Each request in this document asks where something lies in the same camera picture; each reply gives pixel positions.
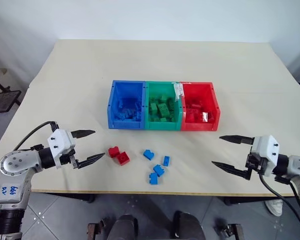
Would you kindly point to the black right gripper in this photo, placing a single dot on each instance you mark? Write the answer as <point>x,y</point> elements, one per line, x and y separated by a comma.
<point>255,163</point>

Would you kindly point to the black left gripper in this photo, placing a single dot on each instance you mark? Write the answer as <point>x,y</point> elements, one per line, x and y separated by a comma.
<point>66,158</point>

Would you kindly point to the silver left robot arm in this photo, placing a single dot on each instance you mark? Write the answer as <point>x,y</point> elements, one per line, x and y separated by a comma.
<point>15,163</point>

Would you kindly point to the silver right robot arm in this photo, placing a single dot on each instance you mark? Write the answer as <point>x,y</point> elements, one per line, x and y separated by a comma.
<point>298,163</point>

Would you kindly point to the small red building brick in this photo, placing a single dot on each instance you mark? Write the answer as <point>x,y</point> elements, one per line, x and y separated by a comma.
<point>113,152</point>

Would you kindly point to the square red building brick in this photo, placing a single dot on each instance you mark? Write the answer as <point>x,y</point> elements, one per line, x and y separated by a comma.
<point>123,158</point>

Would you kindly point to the blue building brick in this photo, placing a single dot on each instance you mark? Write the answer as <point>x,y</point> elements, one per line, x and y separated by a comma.
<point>148,154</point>
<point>153,179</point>
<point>131,113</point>
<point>166,160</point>
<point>122,117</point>
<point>159,170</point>

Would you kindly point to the white shoe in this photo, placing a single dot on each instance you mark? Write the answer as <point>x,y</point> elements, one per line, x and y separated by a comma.
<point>274,207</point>

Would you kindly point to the blue plastic bin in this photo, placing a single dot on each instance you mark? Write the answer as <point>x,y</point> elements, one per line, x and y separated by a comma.
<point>126,93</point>

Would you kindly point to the red plastic bin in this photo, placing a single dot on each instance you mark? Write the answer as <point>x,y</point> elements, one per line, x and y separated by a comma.
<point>197,91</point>

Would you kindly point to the dark green building brick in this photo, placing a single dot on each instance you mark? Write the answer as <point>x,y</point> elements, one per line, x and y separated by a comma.
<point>171,104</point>

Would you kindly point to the dark rounded shape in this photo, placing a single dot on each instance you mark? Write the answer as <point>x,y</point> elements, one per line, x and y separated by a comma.
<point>122,227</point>
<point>188,226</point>

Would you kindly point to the black metal stand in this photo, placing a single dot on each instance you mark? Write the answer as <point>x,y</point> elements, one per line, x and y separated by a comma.
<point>3,101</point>

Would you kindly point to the green plastic bin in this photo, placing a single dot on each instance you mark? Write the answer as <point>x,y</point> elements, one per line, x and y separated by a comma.
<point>160,88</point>

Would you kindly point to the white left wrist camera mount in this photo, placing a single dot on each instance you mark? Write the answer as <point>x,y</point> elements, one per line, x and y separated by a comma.
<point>60,141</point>

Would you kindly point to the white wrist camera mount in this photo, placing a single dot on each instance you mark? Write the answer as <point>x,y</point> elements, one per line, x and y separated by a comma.
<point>266,150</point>
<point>60,141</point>

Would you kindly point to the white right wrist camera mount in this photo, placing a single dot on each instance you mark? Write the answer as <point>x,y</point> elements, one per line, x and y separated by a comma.
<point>266,150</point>

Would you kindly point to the black table frame beam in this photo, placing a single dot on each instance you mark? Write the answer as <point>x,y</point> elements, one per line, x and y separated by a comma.
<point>250,200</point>
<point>65,197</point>

